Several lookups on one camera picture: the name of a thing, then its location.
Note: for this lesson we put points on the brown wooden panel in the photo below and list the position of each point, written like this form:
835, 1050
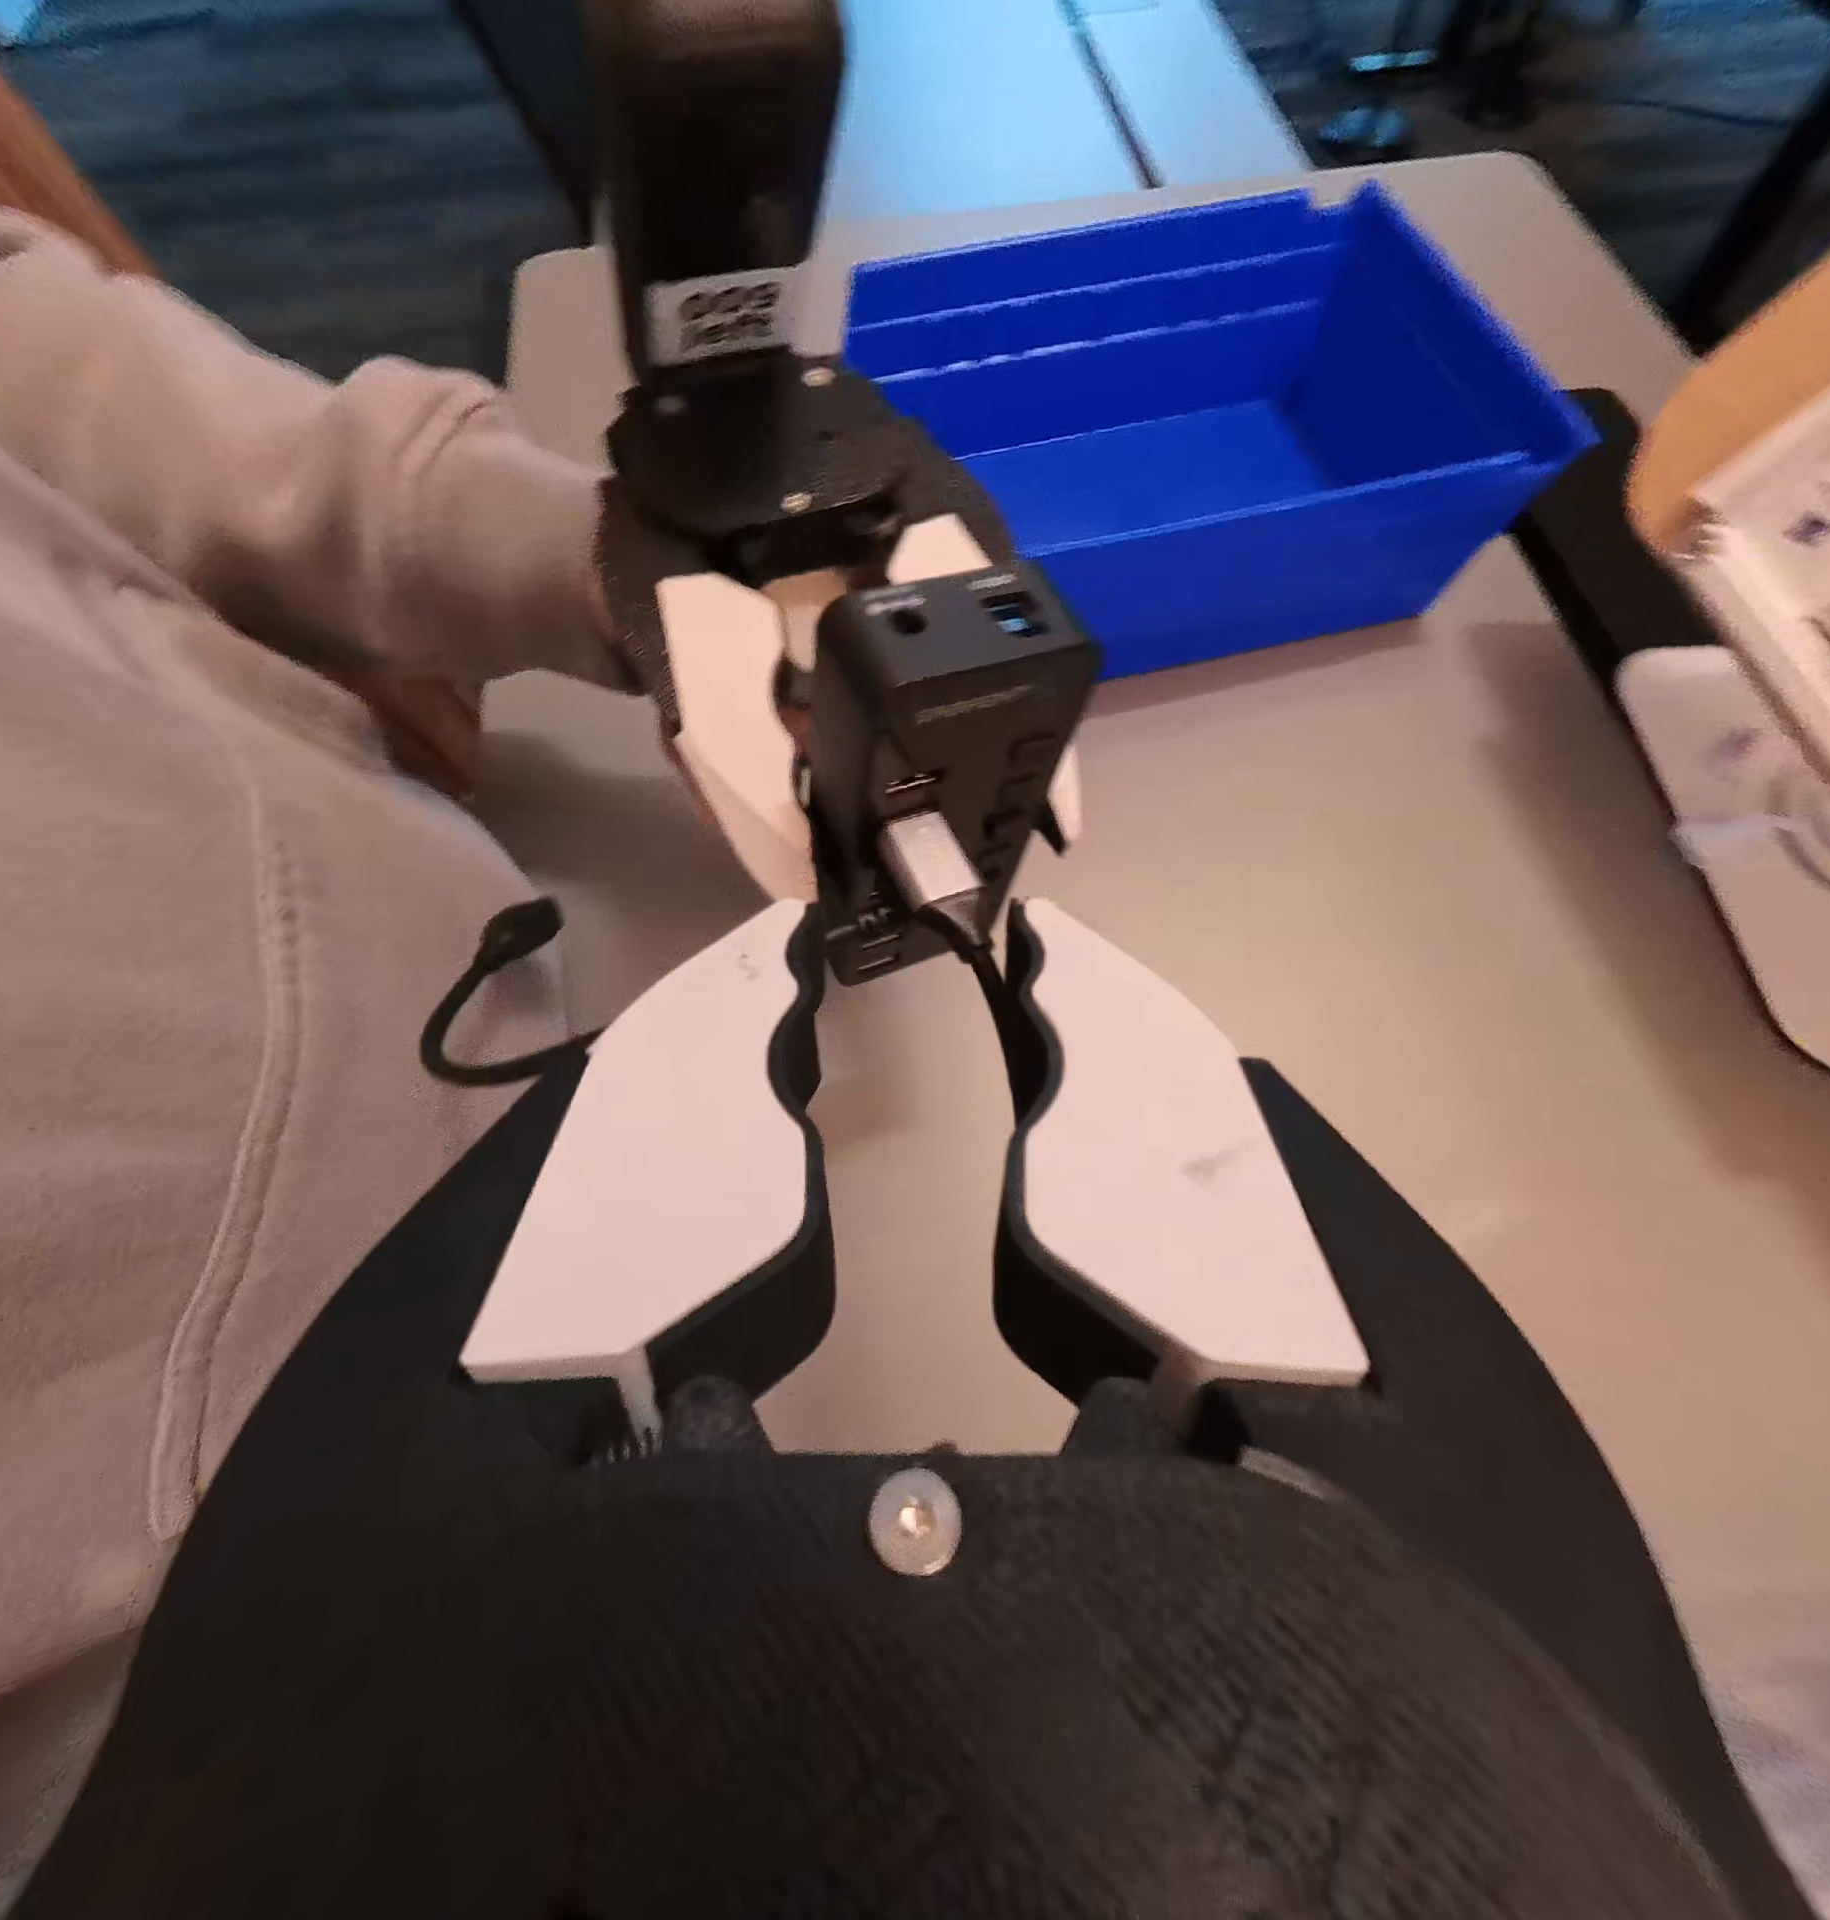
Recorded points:
16, 151

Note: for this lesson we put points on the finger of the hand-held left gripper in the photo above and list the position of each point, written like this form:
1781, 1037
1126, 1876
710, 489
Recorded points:
736, 720
961, 546

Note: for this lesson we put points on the person's beige hoodie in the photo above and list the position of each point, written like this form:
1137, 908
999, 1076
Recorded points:
105, 1126

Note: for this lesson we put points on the person's left hand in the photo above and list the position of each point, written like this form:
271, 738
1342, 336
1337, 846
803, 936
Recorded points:
439, 735

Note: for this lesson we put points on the black usb hub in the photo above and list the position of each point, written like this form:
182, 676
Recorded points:
945, 706

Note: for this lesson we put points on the white rounded board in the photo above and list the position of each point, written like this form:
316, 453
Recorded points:
1801, 960

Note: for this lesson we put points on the blue plastic bin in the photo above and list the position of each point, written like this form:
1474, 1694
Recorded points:
1230, 451

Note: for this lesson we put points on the person's left forearm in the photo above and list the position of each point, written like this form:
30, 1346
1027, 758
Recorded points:
255, 480

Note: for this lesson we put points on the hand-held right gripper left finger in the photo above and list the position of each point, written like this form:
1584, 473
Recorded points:
660, 1170

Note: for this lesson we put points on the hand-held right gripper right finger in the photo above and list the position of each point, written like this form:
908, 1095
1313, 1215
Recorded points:
1170, 1185

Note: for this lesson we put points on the cardboard box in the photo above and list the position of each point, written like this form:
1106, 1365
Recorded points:
1740, 390

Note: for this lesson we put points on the black office chair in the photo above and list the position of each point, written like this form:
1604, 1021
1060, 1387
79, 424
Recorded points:
1365, 121

